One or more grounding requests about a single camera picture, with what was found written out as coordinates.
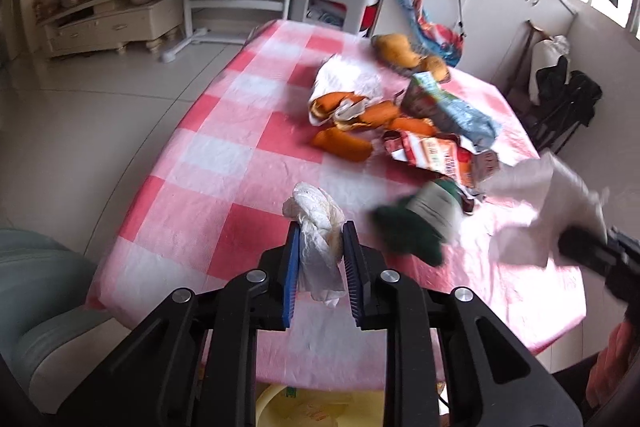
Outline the white paper napkin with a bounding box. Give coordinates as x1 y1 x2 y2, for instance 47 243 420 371
480 152 606 268

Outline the green sock with label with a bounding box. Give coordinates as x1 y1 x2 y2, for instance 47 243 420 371
371 178 463 267

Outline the red snack wrapper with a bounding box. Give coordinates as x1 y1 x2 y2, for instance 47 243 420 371
382 130 500 200

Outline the blue drink carton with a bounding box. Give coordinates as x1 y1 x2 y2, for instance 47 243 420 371
400 72 500 152

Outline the orange peel piece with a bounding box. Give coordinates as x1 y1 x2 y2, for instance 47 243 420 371
310 127 373 162

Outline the pink checkered tablecloth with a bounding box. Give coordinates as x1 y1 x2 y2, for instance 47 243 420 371
84 18 587 391

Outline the yellow plastic basin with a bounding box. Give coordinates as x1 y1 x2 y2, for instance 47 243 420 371
255 385 385 427

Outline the dark wooden chair with clothes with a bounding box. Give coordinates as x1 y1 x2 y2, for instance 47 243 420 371
503 20 602 154

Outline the orange peel in bag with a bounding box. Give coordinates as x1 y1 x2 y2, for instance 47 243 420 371
309 92 439 136

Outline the white plastic bag on table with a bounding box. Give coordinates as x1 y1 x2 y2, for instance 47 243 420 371
308 54 383 127

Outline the small yellow fruit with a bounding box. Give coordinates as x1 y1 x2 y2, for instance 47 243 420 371
419 54 450 82

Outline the colourful hanging bag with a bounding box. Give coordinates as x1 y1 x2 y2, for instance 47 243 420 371
397 0 465 66

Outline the light green chair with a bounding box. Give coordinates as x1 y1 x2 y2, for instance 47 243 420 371
1 229 111 391

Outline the white plastic stool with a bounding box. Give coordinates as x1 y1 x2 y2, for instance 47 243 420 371
288 0 380 37

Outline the cream tv cabinet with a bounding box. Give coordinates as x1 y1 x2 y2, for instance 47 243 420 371
37 0 183 57

